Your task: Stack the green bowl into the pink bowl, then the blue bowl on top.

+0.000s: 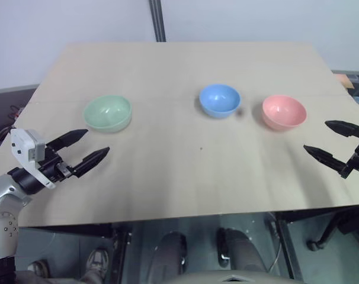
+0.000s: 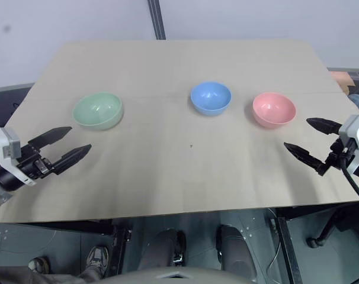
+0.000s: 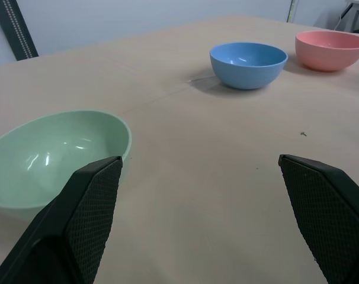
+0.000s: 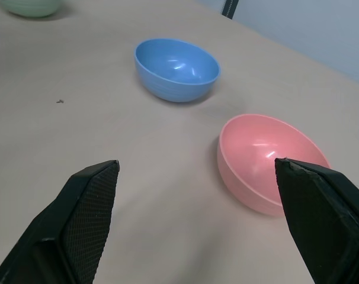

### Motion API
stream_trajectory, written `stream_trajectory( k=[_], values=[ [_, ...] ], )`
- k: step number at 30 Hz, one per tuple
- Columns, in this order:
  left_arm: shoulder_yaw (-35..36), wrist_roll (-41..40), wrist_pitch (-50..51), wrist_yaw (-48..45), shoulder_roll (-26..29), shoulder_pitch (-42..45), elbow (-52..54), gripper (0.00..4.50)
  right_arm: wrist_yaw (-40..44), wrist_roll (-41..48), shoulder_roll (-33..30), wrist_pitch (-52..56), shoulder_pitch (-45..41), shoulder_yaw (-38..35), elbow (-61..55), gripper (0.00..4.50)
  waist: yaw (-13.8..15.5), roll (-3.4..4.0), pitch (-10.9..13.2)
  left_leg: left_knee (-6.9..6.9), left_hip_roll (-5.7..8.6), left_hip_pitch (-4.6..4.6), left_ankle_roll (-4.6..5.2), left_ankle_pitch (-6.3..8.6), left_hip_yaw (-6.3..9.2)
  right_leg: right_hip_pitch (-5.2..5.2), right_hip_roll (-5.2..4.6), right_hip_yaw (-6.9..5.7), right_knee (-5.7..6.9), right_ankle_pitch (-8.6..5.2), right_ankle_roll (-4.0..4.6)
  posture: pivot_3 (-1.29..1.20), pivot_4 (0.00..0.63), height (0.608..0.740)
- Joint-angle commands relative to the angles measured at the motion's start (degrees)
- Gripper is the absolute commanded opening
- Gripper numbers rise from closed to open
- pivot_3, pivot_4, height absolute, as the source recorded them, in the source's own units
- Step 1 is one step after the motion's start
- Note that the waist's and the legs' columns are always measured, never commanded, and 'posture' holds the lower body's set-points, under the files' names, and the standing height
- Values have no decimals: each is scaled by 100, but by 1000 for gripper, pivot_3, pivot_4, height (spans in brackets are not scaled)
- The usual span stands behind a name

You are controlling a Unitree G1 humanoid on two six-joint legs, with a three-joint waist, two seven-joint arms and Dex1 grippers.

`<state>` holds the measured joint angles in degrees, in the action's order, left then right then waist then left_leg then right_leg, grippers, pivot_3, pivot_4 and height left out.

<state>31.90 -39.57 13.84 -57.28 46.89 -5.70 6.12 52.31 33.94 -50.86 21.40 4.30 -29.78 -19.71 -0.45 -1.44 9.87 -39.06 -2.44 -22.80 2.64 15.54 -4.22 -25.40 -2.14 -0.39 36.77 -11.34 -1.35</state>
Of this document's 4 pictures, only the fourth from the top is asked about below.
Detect black perforated strap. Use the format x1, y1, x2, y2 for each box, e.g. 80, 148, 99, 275
220, 0, 239, 20

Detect pink plastic bowl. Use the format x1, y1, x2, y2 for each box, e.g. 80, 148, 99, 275
217, 114, 331, 217

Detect blue plastic bowl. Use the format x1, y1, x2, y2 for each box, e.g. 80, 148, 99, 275
134, 38, 221, 103

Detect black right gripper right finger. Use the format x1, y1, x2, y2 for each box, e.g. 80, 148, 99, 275
274, 157, 359, 284

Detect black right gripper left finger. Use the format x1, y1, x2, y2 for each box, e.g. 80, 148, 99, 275
0, 160, 120, 284

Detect green plastic bowl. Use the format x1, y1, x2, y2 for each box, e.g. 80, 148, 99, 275
0, 0, 63, 18

